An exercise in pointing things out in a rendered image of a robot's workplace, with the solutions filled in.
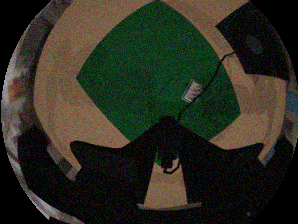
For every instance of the green circuit board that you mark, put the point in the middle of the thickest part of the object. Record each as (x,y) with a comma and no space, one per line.
(153,64)

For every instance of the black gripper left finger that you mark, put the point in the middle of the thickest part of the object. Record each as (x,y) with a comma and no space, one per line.
(134,162)

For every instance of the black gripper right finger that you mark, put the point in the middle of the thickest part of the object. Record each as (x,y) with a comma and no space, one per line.
(205,164)

